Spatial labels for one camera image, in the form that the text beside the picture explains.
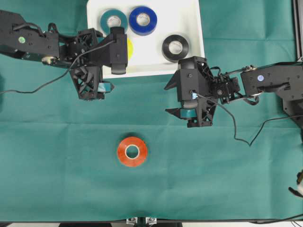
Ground white plastic case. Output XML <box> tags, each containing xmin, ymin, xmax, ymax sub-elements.
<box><xmin>87</xmin><ymin>0</ymin><xmax>205</xmax><ymax>77</ymax></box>

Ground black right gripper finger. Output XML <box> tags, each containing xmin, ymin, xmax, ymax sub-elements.
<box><xmin>165</xmin><ymin>97</ymin><xmax>218</xmax><ymax>128</ymax></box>
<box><xmin>164</xmin><ymin>56</ymin><xmax>208</xmax><ymax>90</ymax></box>

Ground metal table clamps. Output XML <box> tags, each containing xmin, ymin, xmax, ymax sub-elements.
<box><xmin>126</xmin><ymin>217</ymin><xmax>157</xmax><ymax>227</ymax></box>

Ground black right camera cable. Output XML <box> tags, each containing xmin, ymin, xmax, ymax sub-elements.
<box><xmin>194</xmin><ymin>93</ymin><xmax>303</xmax><ymax>148</ymax></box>

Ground red tape roll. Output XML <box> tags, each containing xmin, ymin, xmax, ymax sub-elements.
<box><xmin>117</xmin><ymin>136</ymin><xmax>148</xmax><ymax>167</ymax></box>

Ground yellow tape roll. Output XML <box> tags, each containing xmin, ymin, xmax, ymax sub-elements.
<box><xmin>127</xmin><ymin>38</ymin><xmax>134</xmax><ymax>61</ymax></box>

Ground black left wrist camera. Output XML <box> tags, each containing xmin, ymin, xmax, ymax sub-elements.
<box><xmin>89</xmin><ymin>27</ymin><xmax>128</xmax><ymax>75</ymax></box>

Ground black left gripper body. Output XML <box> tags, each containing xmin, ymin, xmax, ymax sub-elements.
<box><xmin>58</xmin><ymin>28</ymin><xmax>103</xmax><ymax>68</ymax></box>

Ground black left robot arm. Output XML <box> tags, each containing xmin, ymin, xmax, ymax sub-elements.
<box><xmin>0</xmin><ymin>10</ymin><xmax>114</xmax><ymax>101</ymax></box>

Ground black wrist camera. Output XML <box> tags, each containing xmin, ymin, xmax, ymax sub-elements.
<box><xmin>176</xmin><ymin>56</ymin><xmax>210</xmax><ymax>109</ymax></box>
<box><xmin>89</xmin><ymin>27</ymin><xmax>128</xmax><ymax>75</ymax></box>

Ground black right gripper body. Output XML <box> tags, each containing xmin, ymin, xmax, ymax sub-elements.
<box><xmin>203</xmin><ymin>66</ymin><xmax>240</xmax><ymax>104</ymax></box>

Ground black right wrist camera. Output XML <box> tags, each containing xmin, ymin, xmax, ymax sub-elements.
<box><xmin>176</xmin><ymin>56</ymin><xmax>210</xmax><ymax>109</ymax></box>

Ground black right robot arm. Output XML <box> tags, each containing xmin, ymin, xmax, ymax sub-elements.
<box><xmin>164</xmin><ymin>56</ymin><xmax>303</xmax><ymax>128</ymax></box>

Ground aluminium frame rail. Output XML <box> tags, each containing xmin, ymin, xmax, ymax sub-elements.
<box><xmin>292</xmin><ymin>0</ymin><xmax>303</xmax><ymax>61</ymax></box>

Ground black tape roll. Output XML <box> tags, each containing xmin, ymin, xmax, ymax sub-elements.
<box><xmin>162</xmin><ymin>35</ymin><xmax>189</xmax><ymax>62</ymax></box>

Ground teal tape roll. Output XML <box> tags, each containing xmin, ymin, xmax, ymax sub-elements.
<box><xmin>100</xmin><ymin>9</ymin><xmax>128</xmax><ymax>34</ymax></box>

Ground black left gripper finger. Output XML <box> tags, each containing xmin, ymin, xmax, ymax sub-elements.
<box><xmin>70</xmin><ymin>66</ymin><xmax>114</xmax><ymax>101</ymax></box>

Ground black camera cable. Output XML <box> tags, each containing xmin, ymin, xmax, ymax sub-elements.
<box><xmin>194</xmin><ymin>93</ymin><xmax>303</xmax><ymax>148</ymax></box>
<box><xmin>0</xmin><ymin>40</ymin><xmax>116</xmax><ymax>95</ymax></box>

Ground blue tape roll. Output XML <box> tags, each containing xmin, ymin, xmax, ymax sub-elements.
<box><xmin>129</xmin><ymin>6</ymin><xmax>157</xmax><ymax>36</ymax></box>

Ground black left camera cable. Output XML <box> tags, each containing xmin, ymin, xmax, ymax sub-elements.
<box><xmin>0</xmin><ymin>40</ymin><xmax>116</xmax><ymax>95</ymax></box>

